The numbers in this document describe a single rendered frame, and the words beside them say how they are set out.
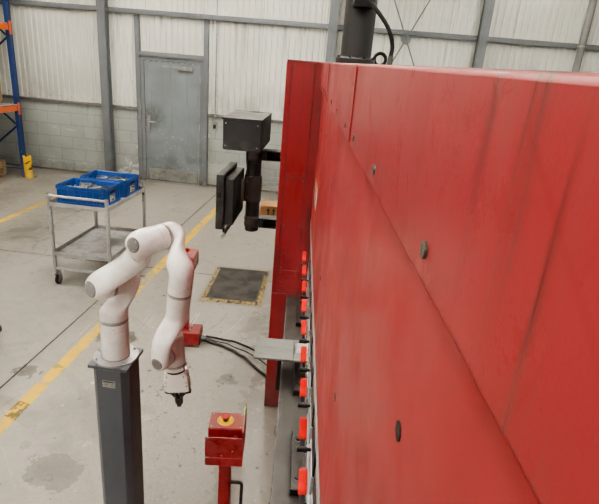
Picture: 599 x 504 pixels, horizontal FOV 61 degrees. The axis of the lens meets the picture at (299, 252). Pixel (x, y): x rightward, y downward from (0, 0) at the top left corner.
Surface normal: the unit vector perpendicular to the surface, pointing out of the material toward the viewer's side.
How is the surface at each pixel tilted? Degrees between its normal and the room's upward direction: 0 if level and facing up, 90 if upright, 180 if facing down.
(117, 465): 90
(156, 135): 90
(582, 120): 90
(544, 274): 90
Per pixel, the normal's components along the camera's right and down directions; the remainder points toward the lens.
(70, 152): -0.11, 0.34
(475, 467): -1.00, -0.07
